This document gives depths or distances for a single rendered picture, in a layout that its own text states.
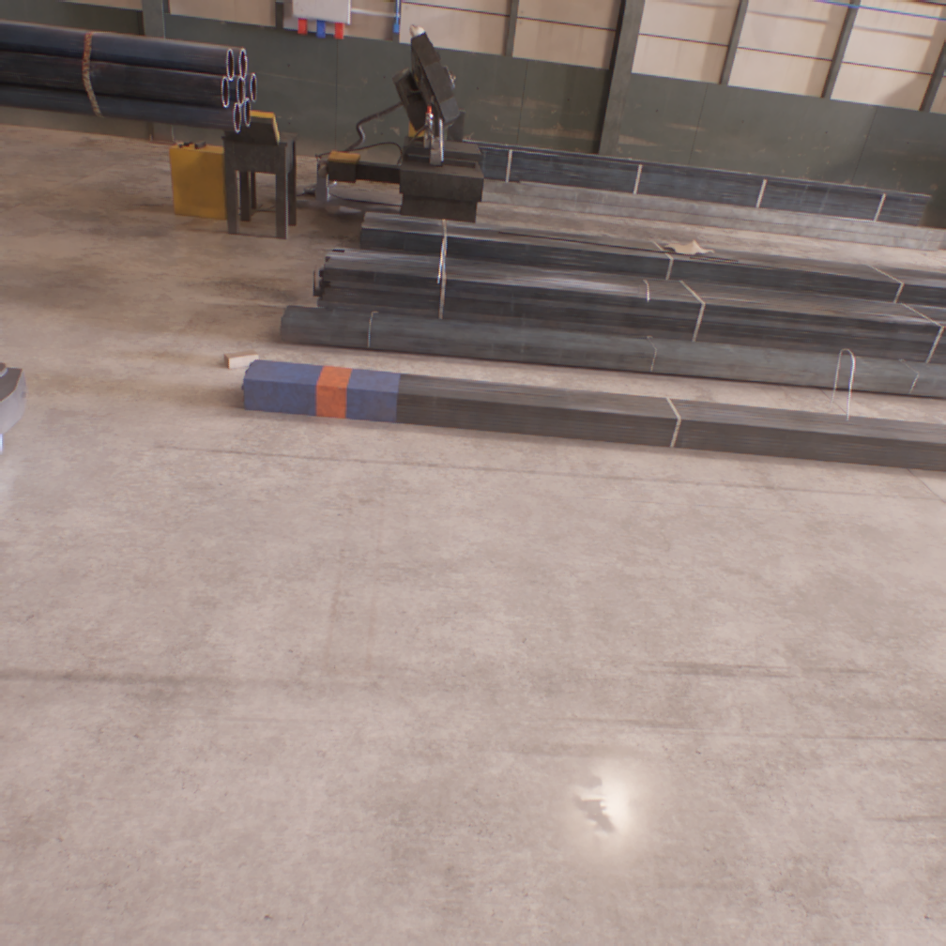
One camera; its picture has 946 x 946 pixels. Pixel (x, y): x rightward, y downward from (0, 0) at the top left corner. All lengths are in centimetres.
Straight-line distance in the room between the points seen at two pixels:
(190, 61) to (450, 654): 373
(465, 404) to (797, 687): 189
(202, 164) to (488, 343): 373
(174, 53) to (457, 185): 264
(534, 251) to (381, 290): 118
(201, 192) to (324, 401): 405
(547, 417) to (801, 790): 202
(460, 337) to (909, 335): 291
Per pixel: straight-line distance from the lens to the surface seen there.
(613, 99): 1118
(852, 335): 533
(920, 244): 1124
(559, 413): 360
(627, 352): 454
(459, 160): 717
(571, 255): 520
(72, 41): 518
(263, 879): 192
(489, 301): 454
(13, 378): 376
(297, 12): 1096
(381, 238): 509
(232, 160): 672
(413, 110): 833
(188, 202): 741
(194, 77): 492
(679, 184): 1005
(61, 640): 252
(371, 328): 434
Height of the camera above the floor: 164
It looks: 30 degrees down
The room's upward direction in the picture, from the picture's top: 7 degrees clockwise
